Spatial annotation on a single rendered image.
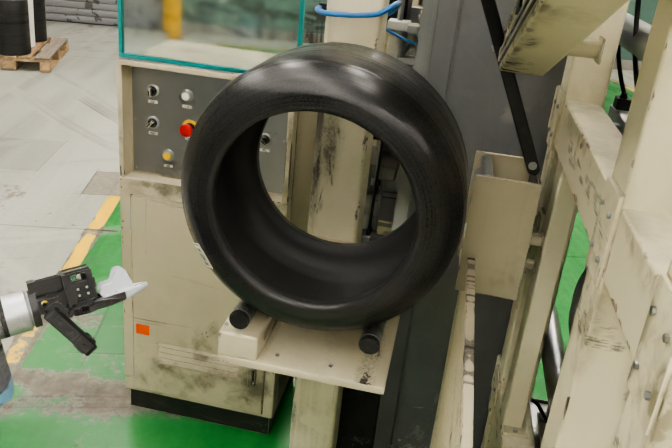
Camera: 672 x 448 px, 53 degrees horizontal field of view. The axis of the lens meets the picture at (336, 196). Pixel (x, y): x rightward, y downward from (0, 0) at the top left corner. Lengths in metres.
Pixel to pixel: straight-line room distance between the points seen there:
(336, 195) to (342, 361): 0.42
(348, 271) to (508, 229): 0.39
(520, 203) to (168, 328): 1.32
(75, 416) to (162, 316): 0.51
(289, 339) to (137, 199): 0.84
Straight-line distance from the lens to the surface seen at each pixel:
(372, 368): 1.52
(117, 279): 1.36
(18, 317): 1.34
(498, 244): 1.62
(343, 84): 1.21
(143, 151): 2.21
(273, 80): 1.25
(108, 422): 2.62
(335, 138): 1.64
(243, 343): 1.49
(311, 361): 1.52
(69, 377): 2.85
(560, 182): 1.59
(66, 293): 1.34
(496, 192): 1.57
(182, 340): 2.40
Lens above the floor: 1.69
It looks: 22 degrees down
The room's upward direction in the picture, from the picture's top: 6 degrees clockwise
